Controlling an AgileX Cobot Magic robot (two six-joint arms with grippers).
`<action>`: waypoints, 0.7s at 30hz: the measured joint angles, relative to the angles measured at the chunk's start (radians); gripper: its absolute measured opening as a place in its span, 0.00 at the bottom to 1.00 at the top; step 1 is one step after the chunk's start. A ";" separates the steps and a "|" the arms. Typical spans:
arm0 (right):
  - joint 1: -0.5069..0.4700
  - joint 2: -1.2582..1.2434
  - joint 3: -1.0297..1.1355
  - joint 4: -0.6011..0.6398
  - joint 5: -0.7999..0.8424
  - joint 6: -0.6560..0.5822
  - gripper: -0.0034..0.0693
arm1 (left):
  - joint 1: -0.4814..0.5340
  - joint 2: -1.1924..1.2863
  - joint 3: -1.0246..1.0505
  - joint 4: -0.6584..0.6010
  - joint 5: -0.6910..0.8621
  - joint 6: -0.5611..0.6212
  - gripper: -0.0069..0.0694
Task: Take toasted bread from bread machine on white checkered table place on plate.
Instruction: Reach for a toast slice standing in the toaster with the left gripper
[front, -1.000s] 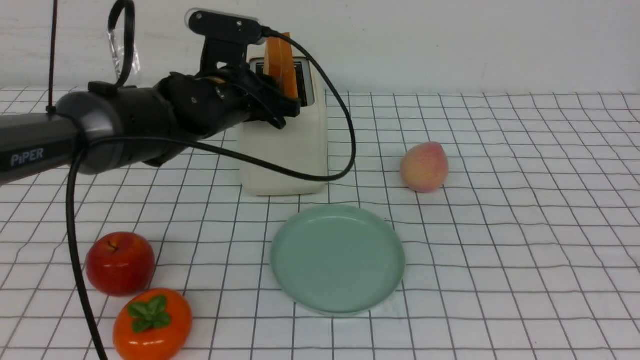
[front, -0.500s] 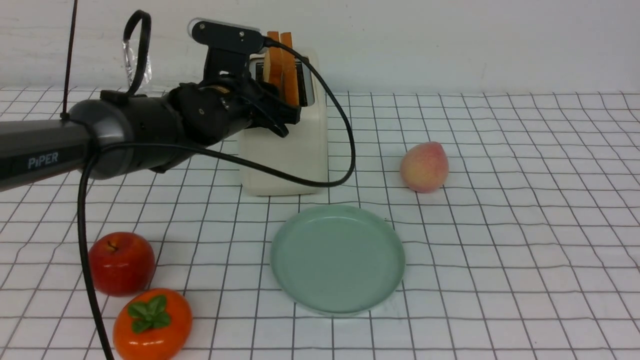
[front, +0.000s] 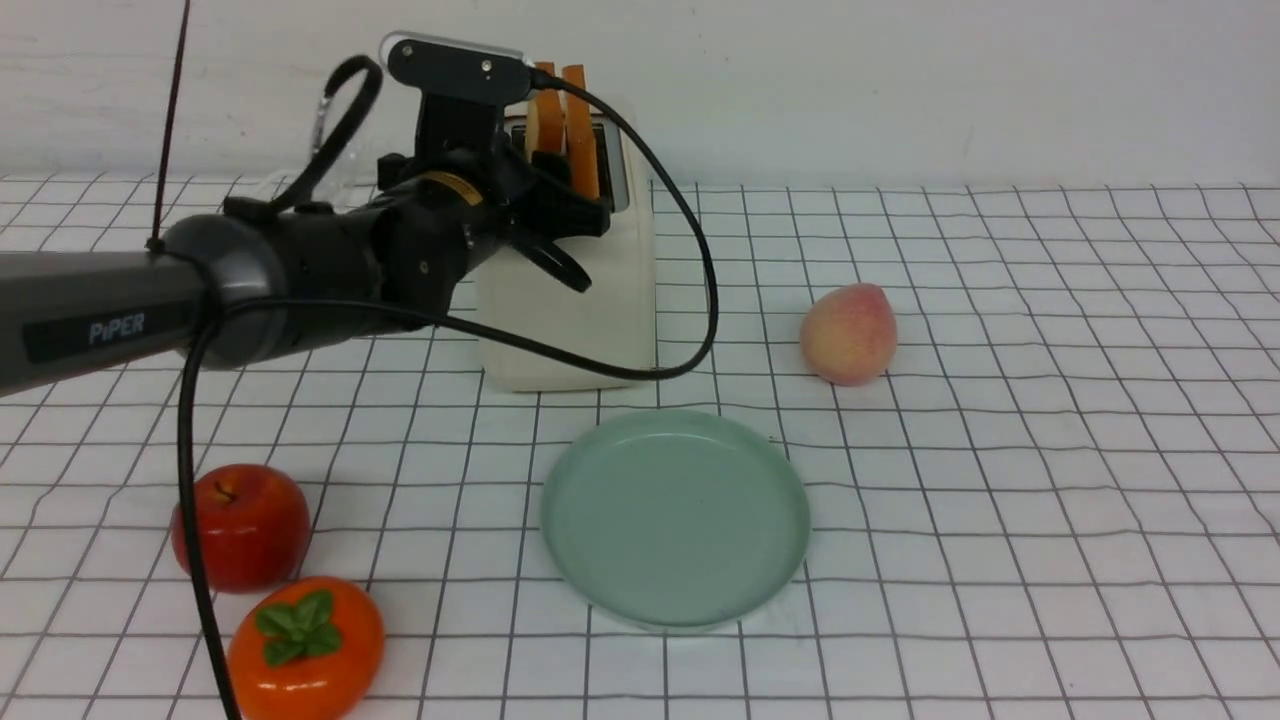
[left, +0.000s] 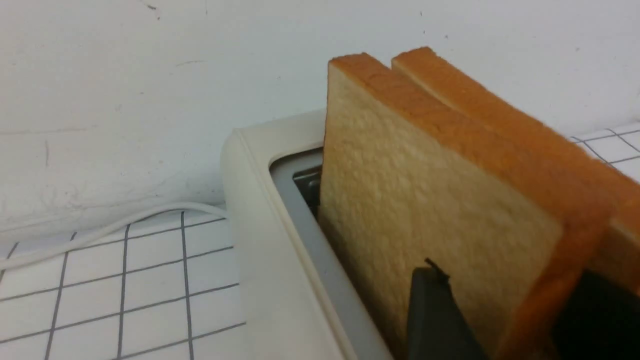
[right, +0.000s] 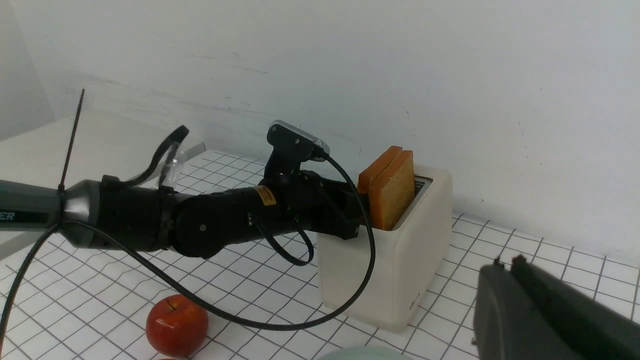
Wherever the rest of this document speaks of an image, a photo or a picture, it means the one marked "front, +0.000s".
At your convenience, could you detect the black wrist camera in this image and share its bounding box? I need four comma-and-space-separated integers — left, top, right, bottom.
379, 31, 534, 159

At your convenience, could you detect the pink peach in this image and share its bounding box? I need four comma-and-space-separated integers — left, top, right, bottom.
799, 283, 899, 387

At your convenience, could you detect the orange persimmon with leaves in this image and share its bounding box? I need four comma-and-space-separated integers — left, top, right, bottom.
227, 577, 387, 719

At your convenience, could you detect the toasted bread slice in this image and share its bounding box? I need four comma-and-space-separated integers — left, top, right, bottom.
562, 90, 602, 200
525, 87, 566, 160

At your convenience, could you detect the red apple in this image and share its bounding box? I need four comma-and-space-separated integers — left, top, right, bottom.
195, 462, 311, 594

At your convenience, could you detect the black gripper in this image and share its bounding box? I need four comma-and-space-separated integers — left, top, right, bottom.
375, 151, 612, 301

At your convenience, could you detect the black camera cable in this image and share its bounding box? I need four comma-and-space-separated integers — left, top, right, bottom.
177, 68, 721, 720

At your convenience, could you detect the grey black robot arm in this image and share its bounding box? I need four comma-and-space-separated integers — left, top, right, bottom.
1, 149, 613, 395

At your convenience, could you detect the white grid tablecloth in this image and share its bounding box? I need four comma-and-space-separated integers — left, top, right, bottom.
0, 172, 1280, 720

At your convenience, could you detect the dark red thin cable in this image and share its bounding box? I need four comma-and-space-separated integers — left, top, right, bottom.
146, 0, 193, 252

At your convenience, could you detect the cream white toaster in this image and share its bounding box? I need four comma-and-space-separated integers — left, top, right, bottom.
470, 109, 657, 369

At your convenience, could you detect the light green plate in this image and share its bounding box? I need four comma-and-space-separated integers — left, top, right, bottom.
539, 407, 813, 633

